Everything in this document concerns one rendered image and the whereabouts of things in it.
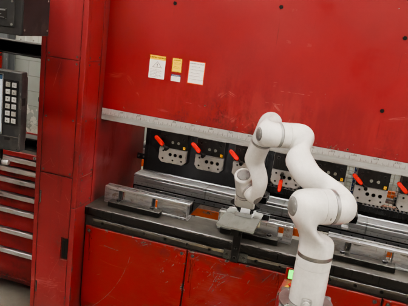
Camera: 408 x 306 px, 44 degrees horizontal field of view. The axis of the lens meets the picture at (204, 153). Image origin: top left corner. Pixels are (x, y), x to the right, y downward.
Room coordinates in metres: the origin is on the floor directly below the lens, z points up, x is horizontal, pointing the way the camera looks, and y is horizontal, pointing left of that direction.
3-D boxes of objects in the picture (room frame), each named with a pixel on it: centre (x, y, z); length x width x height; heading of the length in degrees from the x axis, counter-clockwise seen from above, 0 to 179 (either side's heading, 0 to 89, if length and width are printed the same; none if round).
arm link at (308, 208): (1.61, -0.39, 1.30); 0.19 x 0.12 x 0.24; 109
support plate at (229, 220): (2.36, -0.22, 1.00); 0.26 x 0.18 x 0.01; 165
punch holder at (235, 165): (2.51, -0.23, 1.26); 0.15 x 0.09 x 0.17; 75
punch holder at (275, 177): (2.46, -0.43, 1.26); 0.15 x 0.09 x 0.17; 75
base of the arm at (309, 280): (1.62, -0.42, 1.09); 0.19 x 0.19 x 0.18
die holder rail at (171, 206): (2.65, 0.27, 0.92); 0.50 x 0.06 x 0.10; 75
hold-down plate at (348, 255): (2.29, -0.83, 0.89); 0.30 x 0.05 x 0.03; 75
